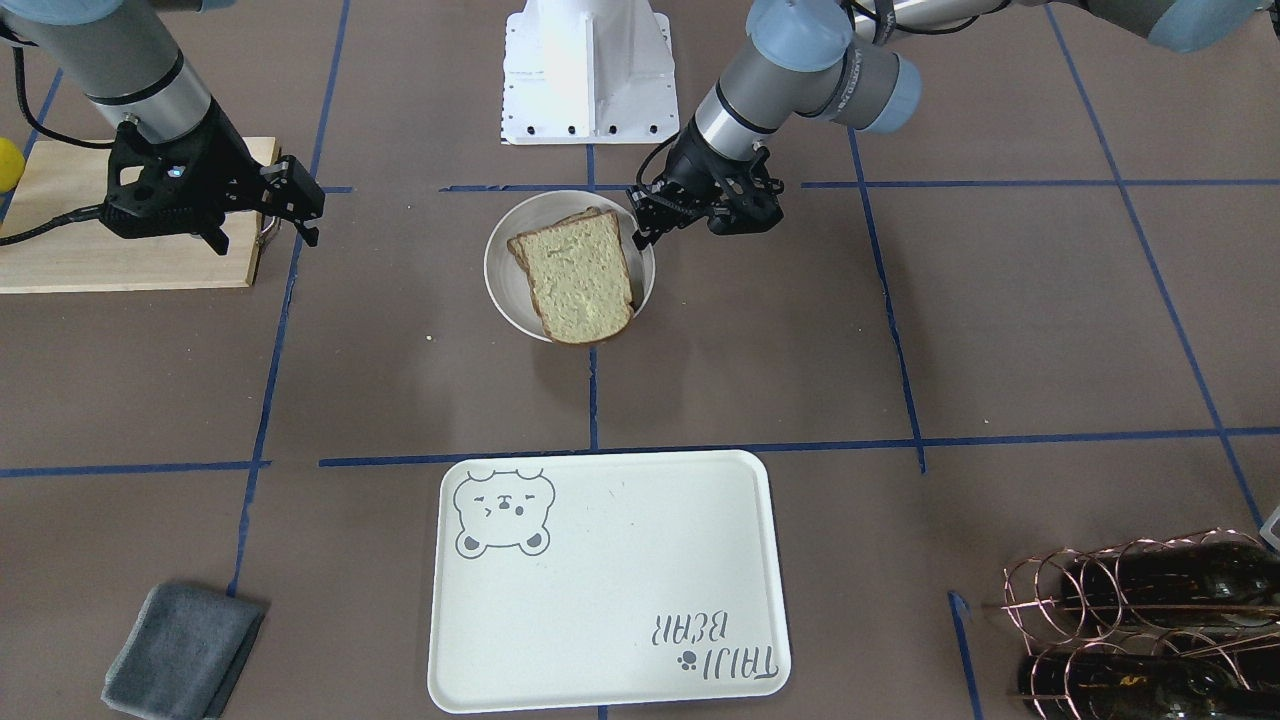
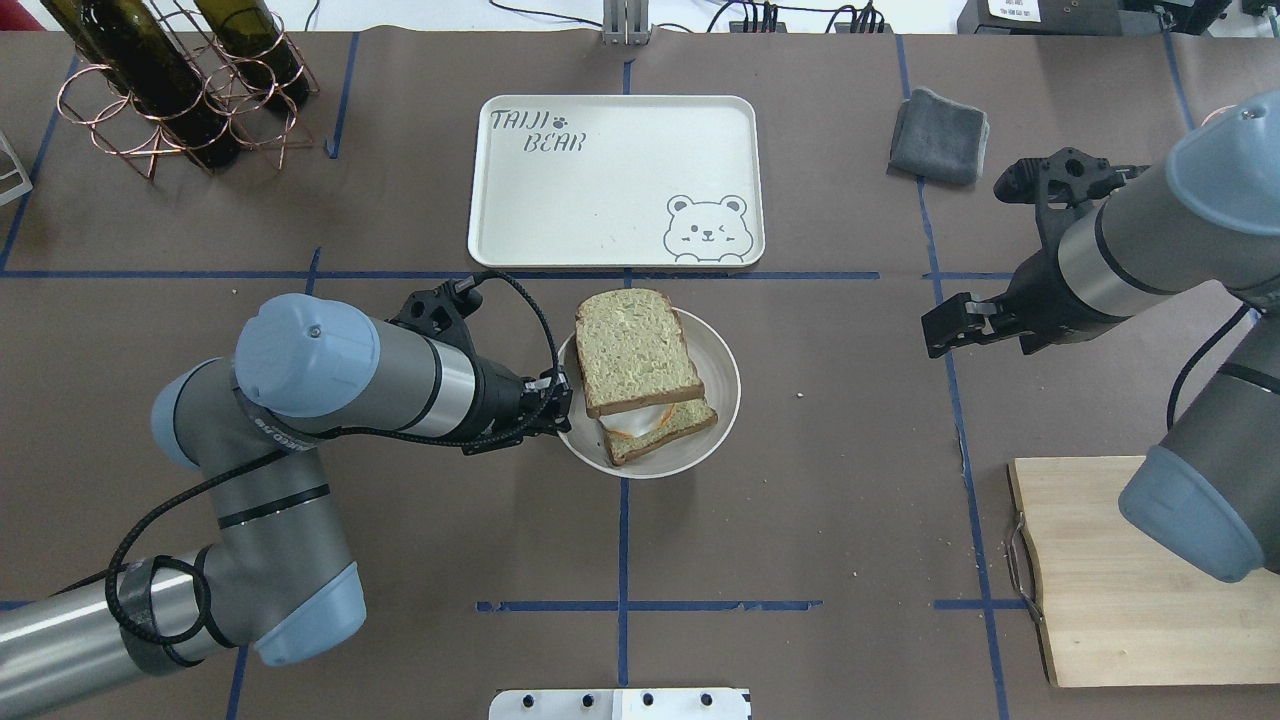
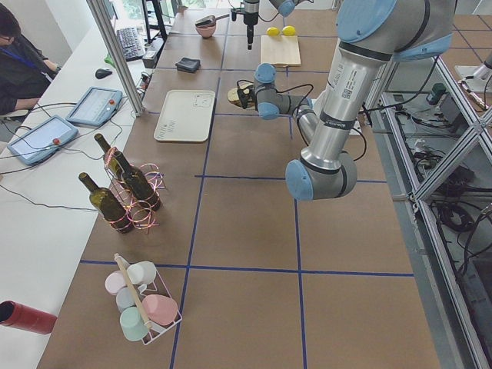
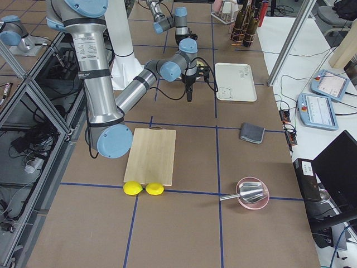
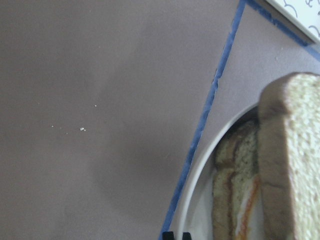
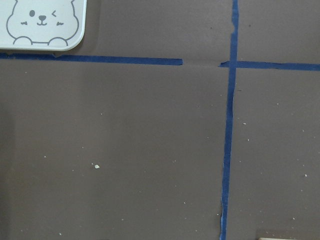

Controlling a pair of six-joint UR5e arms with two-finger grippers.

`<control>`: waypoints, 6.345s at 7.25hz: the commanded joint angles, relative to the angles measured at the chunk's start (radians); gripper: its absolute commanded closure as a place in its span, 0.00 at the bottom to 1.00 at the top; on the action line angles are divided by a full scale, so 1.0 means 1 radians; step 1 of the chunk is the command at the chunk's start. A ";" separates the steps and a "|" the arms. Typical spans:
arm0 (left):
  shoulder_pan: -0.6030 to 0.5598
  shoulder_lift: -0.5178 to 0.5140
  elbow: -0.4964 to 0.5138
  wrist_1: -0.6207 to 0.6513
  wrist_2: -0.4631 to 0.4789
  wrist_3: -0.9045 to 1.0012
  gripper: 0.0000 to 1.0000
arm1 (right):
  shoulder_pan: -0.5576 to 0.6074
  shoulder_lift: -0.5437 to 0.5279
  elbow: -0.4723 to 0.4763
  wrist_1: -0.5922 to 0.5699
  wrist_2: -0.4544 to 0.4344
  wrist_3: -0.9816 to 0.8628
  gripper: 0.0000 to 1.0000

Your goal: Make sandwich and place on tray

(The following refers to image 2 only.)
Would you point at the aluminium frame post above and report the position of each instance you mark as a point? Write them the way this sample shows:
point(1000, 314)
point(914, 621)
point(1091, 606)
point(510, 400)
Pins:
point(626, 23)

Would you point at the wooden cutting board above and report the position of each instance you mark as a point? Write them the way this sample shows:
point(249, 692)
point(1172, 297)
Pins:
point(1116, 609)

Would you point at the copper wire bottle rack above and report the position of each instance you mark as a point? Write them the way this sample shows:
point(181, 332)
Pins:
point(115, 126)

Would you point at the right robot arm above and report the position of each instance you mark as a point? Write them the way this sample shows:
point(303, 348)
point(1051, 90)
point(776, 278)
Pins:
point(1115, 243)

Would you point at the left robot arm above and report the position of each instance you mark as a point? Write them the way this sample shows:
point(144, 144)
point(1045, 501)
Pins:
point(255, 555)

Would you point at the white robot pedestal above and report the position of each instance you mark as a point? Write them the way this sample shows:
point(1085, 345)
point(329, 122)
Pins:
point(623, 703)

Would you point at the fried egg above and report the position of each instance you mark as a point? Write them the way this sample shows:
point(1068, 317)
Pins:
point(638, 422)

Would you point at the dark green wine bottle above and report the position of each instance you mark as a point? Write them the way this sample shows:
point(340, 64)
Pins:
point(125, 38)

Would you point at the white plate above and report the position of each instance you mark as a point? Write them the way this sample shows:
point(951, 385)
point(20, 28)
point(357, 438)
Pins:
point(722, 389)

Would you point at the black computer box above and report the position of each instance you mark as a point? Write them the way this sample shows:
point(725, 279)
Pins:
point(1088, 18)

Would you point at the white wire cup rack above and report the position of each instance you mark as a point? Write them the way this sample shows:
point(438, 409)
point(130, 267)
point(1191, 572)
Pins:
point(15, 181)

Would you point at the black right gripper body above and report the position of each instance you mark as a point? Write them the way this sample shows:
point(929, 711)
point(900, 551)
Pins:
point(1036, 303)

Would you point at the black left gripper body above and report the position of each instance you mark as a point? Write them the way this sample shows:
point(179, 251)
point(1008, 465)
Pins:
point(497, 398)

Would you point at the grey folded cloth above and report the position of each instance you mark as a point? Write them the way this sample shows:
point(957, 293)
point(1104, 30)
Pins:
point(939, 139)

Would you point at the cream bear tray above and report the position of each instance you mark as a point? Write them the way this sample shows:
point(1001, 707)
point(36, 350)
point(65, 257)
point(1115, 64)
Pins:
point(608, 181)

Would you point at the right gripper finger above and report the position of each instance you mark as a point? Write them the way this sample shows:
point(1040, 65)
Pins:
point(960, 321)

